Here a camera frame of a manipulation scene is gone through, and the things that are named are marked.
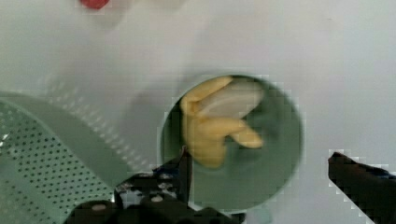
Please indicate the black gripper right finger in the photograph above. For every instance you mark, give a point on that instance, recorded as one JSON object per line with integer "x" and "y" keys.
{"x": 371, "y": 189}

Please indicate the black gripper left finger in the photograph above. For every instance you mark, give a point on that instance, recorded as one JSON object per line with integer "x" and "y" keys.
{"x": 158, "y": 197}

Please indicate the peeled yellow toy banana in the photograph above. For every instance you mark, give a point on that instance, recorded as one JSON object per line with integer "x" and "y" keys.
{"x": 214, "y": 110}

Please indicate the green mug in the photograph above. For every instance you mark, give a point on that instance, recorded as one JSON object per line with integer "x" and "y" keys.
{"x": 249, "y": 176}

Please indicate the green perforated colander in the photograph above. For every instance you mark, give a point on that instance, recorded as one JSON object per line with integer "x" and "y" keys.
{"x": 51, "y": 162}

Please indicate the small red toy strawberry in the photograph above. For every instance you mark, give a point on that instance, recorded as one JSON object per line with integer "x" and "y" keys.
{"x": 94, "y": 4}

